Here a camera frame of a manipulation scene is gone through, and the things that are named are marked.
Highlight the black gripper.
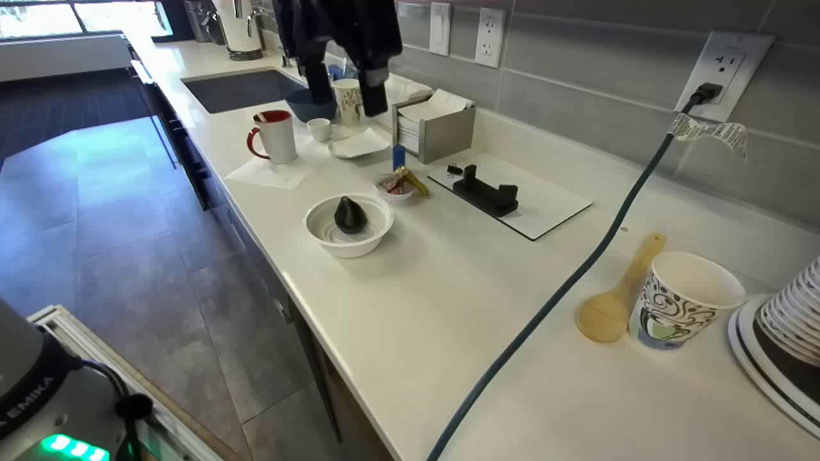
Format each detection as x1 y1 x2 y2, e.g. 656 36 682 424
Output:
273 17 404 121

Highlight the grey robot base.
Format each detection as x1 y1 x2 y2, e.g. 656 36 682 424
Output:
0 297 224 461

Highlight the small white sachet bowl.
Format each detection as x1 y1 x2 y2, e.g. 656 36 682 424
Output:
373 168 419 208

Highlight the yellow sachet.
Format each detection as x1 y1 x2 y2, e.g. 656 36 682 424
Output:
400 167 436 202

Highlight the tiny white cup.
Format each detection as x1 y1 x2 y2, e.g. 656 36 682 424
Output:
305 114 335 142

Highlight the white square plate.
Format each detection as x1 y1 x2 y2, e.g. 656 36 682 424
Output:
326 126 392 163

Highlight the red and white mug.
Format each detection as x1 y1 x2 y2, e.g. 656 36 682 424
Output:
245 108 299 167

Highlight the dark recessed sink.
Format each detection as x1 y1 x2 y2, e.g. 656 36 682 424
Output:
178 67 310 114

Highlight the white kettle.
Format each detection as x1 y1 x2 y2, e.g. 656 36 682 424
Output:
210 0 265 64

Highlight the white paper napkin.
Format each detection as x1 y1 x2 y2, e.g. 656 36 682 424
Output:
223 156 308 192

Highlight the dark lump in bowl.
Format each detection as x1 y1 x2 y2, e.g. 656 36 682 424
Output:
332 194 370 236

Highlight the large white bowl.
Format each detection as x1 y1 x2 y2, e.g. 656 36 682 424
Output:
301 192 397 261

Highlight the black clamp-shaped object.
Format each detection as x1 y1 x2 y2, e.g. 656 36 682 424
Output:
451 162 522 217

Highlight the white flat board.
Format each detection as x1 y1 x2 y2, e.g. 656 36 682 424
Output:
425 151 593 242

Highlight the bright window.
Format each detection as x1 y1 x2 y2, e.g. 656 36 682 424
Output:
0 0 174 41

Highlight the wooden spoon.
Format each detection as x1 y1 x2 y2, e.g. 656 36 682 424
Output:
572 231 668 345

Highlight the black power plug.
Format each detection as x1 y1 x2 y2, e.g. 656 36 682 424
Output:
679 78 725 114

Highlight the patterned ceramic cup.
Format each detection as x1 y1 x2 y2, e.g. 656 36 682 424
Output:
627 247 747 350

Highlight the black and white plate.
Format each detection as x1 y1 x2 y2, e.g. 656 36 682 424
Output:
725 292 820 441

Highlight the white wall switch plate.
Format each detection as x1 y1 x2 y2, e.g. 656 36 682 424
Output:
425 0 452 58

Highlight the white wall outlet plate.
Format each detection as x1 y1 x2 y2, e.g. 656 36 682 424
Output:
671 31 775 123
472 5 507 69

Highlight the dark green power cable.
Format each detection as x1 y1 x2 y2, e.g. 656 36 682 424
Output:
425 126 682 461

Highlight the clear plastic cable wrap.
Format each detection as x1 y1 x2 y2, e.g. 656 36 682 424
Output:
668 112 750 162

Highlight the black base cable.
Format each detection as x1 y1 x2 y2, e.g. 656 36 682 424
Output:
77 356 159 461

